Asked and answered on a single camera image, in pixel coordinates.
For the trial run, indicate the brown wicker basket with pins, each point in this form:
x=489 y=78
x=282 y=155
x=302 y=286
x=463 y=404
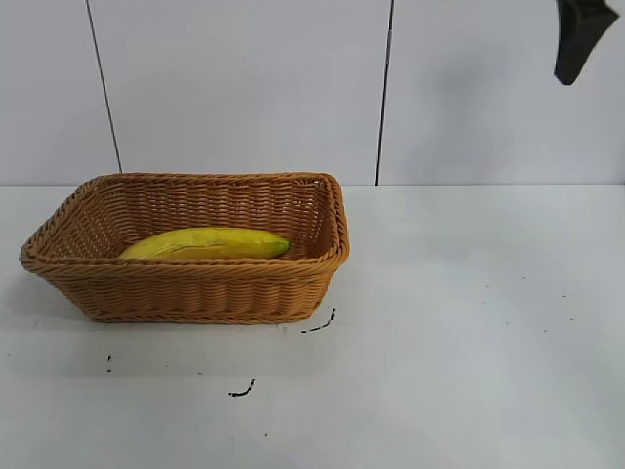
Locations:
x=195 y=293

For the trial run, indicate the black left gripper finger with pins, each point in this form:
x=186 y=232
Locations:
x=578 y=34

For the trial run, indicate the yellow banana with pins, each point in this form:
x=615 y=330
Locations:
x=220 y=242

